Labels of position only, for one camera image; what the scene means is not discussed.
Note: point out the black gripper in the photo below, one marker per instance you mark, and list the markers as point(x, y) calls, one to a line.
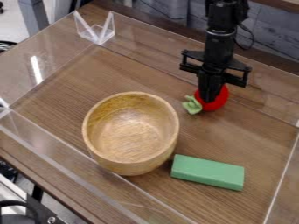
point(210, 85)

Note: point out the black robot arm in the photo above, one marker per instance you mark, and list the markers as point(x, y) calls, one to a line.
point(226, 15)

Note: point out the black metal bracket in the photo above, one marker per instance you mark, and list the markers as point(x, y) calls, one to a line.
point(47, 216)

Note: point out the green rectangular block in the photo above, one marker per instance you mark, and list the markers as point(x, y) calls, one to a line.
point(208, 172)

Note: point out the clear acrylic tray enclosure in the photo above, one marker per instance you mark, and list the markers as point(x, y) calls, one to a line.
point(56, 75)

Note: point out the red plush strawberry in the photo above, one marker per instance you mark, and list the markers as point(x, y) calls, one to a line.
point(195, 104)

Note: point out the wooden bowl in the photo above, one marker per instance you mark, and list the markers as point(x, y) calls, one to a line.
point(130, 131)

